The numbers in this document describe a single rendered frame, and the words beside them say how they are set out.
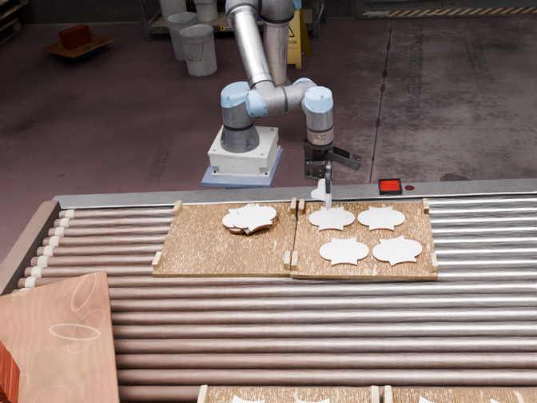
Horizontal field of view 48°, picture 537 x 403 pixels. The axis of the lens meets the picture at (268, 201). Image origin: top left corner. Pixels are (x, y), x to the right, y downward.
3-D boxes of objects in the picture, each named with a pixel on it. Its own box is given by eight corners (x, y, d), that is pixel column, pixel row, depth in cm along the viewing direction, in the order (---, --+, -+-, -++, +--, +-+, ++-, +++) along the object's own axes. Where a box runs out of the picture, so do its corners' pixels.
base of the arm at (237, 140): (227, 130, 240) (224, 108, 234) (264, 134, 237) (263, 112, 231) (215, 151, 228) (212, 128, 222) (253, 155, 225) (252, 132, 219)
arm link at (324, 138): (333, 120, 176) (332, 133, 170) (334, 133, 179) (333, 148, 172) (308, 121, 178) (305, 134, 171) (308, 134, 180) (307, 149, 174)
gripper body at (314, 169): (307, 168, 187) (304, 133, 180) (335, 168, 186) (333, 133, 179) (304, 182, 181) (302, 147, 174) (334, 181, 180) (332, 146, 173)
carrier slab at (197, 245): (179, 208, 209) (178, 204, 208) (298, 205, 203) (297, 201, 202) (153, 277, 181) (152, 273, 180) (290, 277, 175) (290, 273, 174)
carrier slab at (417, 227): (300, 206, 203) (300, 202, 202) (427, 205, 197) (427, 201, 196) (291, 278, 175) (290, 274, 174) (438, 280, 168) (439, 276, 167)
